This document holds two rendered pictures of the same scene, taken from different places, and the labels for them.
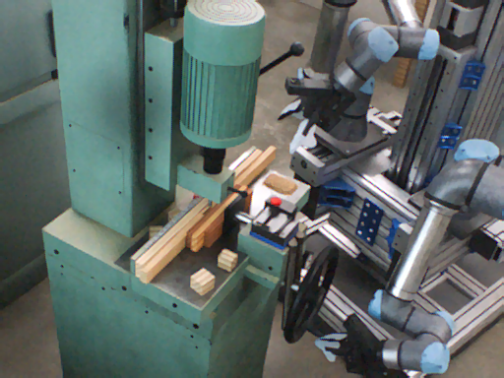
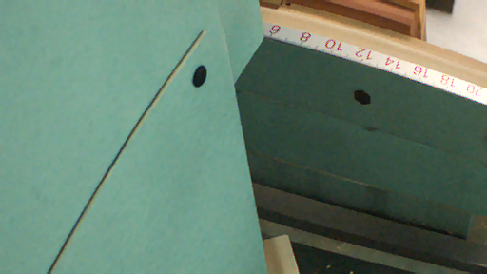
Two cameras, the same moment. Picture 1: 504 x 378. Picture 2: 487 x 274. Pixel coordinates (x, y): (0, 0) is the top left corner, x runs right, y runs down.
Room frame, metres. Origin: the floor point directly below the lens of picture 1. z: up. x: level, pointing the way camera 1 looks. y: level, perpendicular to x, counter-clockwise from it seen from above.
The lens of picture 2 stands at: (1.29, 0.63, 1.34)
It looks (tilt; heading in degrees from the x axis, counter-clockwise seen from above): 49 degrees down; 280
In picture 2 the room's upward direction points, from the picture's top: 10 degrees counter-clockwise
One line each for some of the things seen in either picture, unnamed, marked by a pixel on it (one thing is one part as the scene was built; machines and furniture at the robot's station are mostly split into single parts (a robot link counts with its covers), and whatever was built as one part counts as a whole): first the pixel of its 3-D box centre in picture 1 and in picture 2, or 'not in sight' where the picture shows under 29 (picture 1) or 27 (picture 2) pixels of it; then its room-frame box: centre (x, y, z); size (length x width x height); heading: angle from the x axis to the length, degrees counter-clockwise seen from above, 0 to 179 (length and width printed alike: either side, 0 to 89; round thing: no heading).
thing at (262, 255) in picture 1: (272, 241); not in sight; (1.30, -0.02, 0.92); 0.15 x 0.13 x 0.09; 157
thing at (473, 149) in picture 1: (474, 163); not in sight; (1.72, -0.60, 0.98); 0.13 x 0.12 x 0.14; 65
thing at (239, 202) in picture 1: (243, 218); not in sight; (1.34, 0.06, 0.95); 0.09 x 0.07 x 0.09; 157
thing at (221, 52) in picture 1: (220, 72); not in sight; (1.36, 0.16, 1.35); 0.18 x 0.18 x 0.31
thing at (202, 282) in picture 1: (202, 282); not in sight; (1.11, 0.13, 0.92); 0.04 x 0.04 x 0.04; 54
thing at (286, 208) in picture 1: (277, 220); not in sight; (1.30, -0.03, 0.99); 0.13 x 0.11 x 0.06; 157
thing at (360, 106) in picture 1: (353, 89); not in sight; (2.05, -0.22, 0.98); 0.13 x 0.12 x 0.14; 99
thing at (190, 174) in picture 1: (205, 179); not in sight; (1.37, 0.18, 1.03); 0.14 x 0.07 x 0.09; 67
